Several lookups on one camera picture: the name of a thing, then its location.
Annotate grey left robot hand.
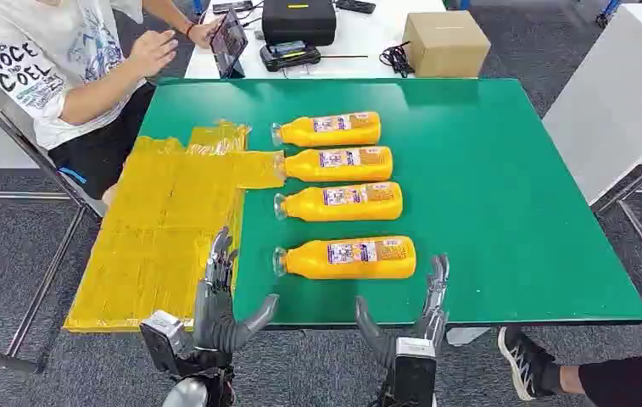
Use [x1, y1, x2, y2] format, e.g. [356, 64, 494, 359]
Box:
[193, 226, 280, 355]

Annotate person's right hand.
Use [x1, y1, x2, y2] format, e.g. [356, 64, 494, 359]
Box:
[129, 29, 180, 79]

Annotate person's left hand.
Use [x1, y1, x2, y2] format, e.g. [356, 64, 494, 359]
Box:
[187, 15, 225, 50]

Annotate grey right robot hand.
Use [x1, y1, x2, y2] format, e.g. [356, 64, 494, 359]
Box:
[354, 254, 451, 372]

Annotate orange drink bottle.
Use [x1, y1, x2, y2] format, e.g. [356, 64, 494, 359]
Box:
[274, 146, 394, 184]
[273, 181, 405, 223]
[271, 111, 382, 149]
[271, 236, 418, 281]

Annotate black tablet on stand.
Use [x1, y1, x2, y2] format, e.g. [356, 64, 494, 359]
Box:
[209, 6, 249, 80]

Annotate black phone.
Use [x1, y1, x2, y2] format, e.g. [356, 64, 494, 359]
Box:
[212, 0, 254, 14]

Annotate white table foot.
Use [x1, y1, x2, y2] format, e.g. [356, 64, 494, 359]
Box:
[446, 327, 491, 347]

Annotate black controller device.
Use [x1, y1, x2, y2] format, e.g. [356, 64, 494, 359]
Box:
[259, 40, 322, 73]

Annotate black carrying case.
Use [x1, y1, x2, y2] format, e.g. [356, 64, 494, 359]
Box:
[261, 0, 338, 47]

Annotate black white sneaker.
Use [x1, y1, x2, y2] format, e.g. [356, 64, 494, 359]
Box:
[497, 326, 561, 402]

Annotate yellow plastic sheet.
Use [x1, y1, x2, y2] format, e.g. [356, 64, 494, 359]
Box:
[64, 119, 288, 333]

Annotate person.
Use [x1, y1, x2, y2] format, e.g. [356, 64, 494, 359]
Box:
[0, 0, 226, 208]
[497, 326, 642, 407]

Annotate green table mat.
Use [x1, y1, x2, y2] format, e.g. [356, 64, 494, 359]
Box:
[139, 77, 642, 328]

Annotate white table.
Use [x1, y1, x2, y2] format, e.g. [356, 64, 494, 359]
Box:
[184, 0, 448, 80]

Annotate black remote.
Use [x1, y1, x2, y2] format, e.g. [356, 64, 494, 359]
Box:
[334, 0, 377, 15]

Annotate brown cardboard box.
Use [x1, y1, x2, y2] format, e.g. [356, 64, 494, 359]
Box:
[401, 9, 492, 79]

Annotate pale grey table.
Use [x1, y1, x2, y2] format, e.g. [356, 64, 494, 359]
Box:
[542, 3, 642, 298]

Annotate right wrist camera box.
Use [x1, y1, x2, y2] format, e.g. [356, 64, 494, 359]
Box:
[392, 337, 438, 407]

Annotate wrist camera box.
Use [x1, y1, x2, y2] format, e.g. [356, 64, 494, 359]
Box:
[392, 337, 438, 407]
[139, 309, 187, 375]

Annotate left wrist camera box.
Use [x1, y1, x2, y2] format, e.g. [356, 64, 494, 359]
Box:
[139, 309, 187, 375]

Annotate coiled black cable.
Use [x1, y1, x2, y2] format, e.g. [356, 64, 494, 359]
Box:
[378, 40, 416, 79]

